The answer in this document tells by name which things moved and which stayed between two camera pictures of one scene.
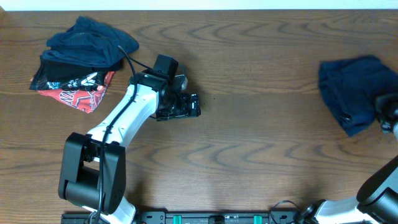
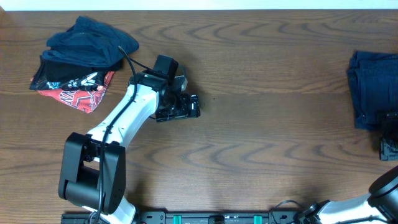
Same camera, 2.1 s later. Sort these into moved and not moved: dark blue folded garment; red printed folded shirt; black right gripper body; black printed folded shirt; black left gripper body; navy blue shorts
Moved: navy blue shorts; black right gripper body
Not moved: black printed folded shirt; black left gripper body; dark blue folded garment; red printed folded shirt
